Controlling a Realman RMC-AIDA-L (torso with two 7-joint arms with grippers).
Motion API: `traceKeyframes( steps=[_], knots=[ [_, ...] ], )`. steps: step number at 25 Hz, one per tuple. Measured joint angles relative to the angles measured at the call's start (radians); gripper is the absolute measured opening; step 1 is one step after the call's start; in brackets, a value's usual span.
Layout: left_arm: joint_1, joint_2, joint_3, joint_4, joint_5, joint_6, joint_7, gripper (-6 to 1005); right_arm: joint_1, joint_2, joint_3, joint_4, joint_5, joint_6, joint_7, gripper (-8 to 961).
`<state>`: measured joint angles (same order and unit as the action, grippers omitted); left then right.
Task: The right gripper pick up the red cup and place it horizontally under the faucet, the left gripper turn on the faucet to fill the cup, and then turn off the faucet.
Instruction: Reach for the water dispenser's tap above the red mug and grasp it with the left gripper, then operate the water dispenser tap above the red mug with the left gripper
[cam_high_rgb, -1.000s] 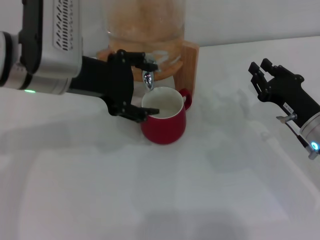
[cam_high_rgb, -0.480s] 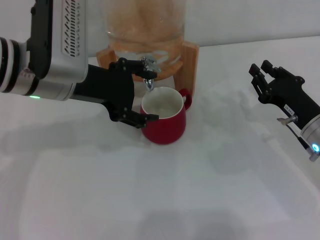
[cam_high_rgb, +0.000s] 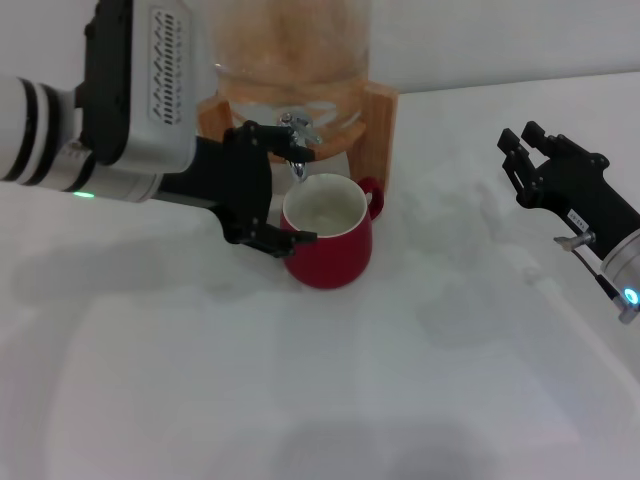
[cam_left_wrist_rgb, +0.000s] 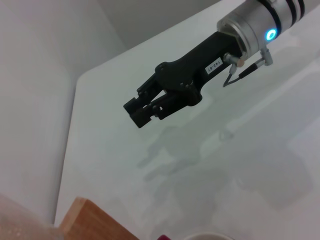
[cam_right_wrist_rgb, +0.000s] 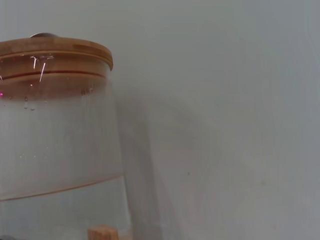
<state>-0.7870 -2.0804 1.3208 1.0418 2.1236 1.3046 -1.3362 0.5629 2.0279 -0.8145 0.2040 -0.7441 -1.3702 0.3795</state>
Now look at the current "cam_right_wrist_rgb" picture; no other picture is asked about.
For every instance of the glass drink dispenser jar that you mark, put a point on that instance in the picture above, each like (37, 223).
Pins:
(57, 140)

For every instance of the round wooden jar lid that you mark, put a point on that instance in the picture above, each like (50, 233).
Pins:
(57, 50)

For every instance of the wooden dispenser stand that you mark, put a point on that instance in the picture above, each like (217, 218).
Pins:
(102, 232)

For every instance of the metal lid knob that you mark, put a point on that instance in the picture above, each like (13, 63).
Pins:
(43, 35)

